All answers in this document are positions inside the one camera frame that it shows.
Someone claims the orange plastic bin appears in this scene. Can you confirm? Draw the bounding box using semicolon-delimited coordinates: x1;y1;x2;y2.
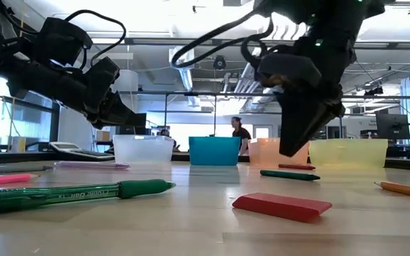
247;137;310;166

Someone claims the white desk calculator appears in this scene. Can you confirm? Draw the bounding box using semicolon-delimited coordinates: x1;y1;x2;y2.
48;141;115;161

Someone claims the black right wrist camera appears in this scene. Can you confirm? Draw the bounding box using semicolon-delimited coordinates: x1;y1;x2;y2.
258;53;322;89

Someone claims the green crayon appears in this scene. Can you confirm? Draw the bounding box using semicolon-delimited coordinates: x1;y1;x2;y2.
260;169;322;181

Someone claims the pink pencil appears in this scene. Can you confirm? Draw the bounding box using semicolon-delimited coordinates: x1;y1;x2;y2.
0;173;39;188

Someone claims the person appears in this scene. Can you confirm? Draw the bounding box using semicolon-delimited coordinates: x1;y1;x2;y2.
231;116;253;156

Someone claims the red eraser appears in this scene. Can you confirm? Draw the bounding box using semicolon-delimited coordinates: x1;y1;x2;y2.
231;192;333;224

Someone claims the green ballpoint pen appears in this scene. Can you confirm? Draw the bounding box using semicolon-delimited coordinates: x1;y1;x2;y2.
0;178;177;217

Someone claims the blue plastic bin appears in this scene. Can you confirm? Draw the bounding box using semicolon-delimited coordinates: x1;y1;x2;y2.
188;136;241;166

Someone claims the yellow plastic bin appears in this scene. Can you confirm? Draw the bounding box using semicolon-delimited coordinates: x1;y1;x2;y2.
308;138;389;168

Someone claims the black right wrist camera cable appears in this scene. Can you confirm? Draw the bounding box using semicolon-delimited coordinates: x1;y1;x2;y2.
171;9;273;70

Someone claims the red crayon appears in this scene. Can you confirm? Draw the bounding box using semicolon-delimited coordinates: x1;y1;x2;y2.
278;163;317;171

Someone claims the black left wrist camera cable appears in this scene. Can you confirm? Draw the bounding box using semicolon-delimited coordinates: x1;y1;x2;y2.
64;9;127;68

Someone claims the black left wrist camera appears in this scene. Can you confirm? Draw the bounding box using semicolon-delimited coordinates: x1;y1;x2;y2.
33;17;94;68

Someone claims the clear plastic bin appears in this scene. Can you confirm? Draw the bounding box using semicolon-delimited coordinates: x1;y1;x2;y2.
112;134;174;164

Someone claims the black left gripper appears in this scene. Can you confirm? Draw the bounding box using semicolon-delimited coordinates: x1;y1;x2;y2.
7;57;137;129

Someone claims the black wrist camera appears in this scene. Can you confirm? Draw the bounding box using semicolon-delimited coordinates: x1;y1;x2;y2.
33;17;94;68
258;53;322;89

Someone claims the grey crayon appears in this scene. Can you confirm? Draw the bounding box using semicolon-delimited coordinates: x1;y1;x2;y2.
0;164;53;175

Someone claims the black aluminium table frame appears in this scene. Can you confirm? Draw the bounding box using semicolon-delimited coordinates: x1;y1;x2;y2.
0;151;410;169

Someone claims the orange pencil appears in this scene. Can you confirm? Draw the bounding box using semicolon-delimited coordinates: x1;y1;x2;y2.
374;181;410;201

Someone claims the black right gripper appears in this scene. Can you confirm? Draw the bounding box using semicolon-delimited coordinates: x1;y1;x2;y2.
278;35;357;157

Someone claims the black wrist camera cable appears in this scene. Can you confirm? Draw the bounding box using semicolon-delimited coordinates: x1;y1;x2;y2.
64;9;127;68
171;9;273;70

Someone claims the light purple pen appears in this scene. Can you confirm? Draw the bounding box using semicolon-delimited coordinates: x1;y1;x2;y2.
53;161;131;170

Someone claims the black computer monitor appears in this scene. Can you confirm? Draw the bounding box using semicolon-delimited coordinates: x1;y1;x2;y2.
375;113;410;141
115;112;147;136

